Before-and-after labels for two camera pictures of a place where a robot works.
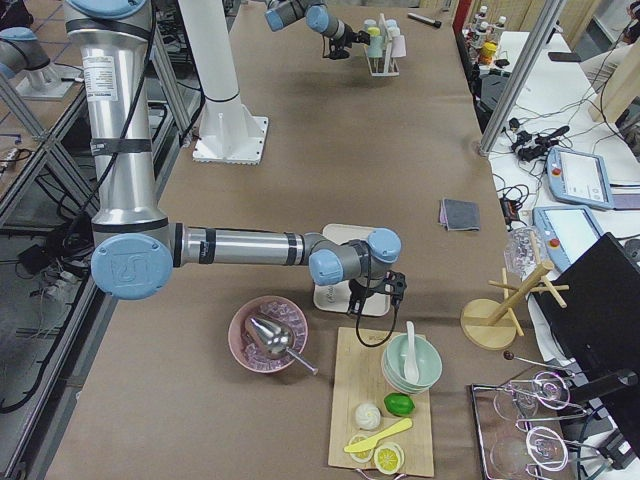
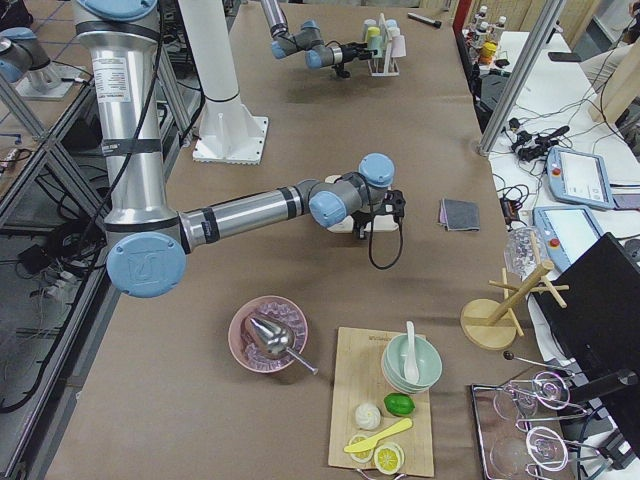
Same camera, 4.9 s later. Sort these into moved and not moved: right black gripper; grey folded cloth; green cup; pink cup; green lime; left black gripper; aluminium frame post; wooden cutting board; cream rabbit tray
Moved: right black gripper; left black gripper; cream rabbit tray
Not moved: green lime; grey folded cloth; pink cup; aluminium frame post; green cup; wooden cutting board
